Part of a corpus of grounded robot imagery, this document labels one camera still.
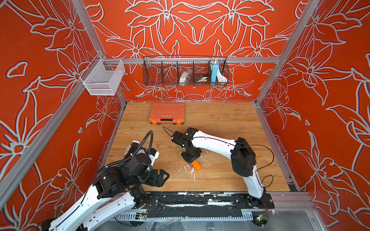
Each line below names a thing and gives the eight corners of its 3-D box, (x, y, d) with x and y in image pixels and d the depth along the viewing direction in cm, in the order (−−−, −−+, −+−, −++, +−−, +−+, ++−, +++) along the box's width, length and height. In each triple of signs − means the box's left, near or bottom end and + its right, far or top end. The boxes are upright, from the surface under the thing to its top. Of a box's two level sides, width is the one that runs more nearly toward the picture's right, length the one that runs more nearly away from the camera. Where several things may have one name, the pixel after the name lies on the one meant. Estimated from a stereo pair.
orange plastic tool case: (150, 124, 106) (148, 121, 103) (153, 106, 119) (152, 102, 115) (184, 124, 106) (184, 120, 103) (184, 106, 119) (184, 102, 115)
